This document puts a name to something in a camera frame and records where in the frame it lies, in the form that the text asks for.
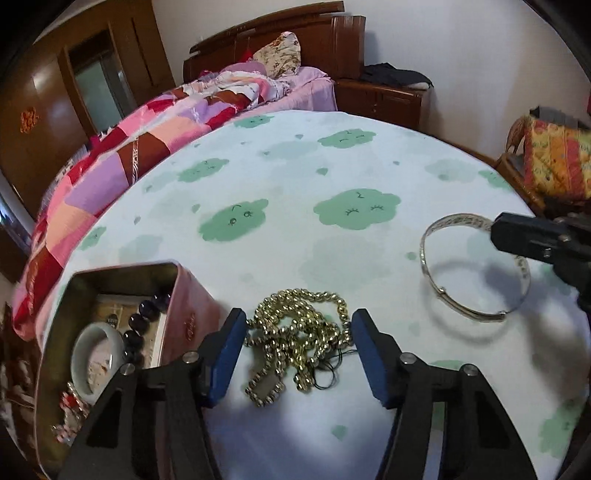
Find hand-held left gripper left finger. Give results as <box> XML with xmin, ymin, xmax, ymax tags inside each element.
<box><xmin>58</xmin><ymin>308</ymin><xmax>249</xmax><ymax>480</ymax></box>

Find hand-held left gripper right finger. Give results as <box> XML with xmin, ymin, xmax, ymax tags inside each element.
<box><xmin>351</xmin><ymin>308</ymin><xmax>539</xmax><ymax>480</ymax></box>

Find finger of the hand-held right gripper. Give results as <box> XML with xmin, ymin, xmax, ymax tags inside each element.
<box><xmin>490</xmin><ymin>211</ymin><xmax>570</xmax><ymax>267</ymax></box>

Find pink tin box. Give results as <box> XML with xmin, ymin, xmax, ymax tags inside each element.
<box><xmin>34</xmin><ymin>261</ymin><xmax>222</xmax><ymax>480</ymax></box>

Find silver bangle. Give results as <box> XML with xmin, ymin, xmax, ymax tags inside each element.
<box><xmin>420</xmin><ymin>213</ymin><xmax>532</xmax><ymax>324</ymax></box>

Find gold bead necklace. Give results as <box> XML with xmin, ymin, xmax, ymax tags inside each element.
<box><xmin>244</xmin><ymin>289</ymin><xmax>354</xmax><ymax>408</ymax></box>

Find dark round bead bracelet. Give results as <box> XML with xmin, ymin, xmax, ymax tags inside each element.
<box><xmin>121</xmin><ymin>291</ymin><xmax>173</xmax><ymax>370</ymax></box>

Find pale jade bangle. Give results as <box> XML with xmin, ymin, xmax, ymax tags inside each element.
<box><xmin>70</xmin><ymin>323</ymin><xmax>126</xmax><ymax>398</ymax></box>

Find colourful patterned cushion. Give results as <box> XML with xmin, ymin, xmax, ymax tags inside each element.
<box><xmin>522</xmin><ymin>117</ymin><xmax>591</xmax><ymax>202</ymax></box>

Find dark cloth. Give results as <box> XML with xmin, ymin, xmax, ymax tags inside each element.
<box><xmin>530</xmin><ymin>105</ymin><xmax>583</xmax><ymax>131</ymax></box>

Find wooden nightstand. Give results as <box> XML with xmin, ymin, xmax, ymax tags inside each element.
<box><xmin>335</xmin><ymin>76</ymin><xmax>433</xmax><ymax>133</ymax></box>

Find dark clothes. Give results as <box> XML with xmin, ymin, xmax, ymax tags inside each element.
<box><xmin>360</xmin><ymin>62</ymin><xmax>435</xmax><ymax>91</ymax></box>

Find patchwork quilt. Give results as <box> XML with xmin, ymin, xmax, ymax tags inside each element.
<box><xmin>11</xmin><ymin>69</ymin><xmax>296</xmax><ymax>340</ymax></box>

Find wooden bed headboard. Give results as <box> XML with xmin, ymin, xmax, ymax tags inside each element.
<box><xmin>183</xmin><ymin>1</ymin><xmax>368</xmax><ymax>82</ymax></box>

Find floral pillow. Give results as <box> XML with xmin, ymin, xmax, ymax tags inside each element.
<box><xmin>252</xmin><ymin>31</ymin><xmax>303</xmax><ymax>77</ymax></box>

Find wooden wardrobe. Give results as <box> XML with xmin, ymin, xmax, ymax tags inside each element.
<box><xmin>0</xmin><ymin>0</ymin><xmax>176</xmax><ymax>223</ymax></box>

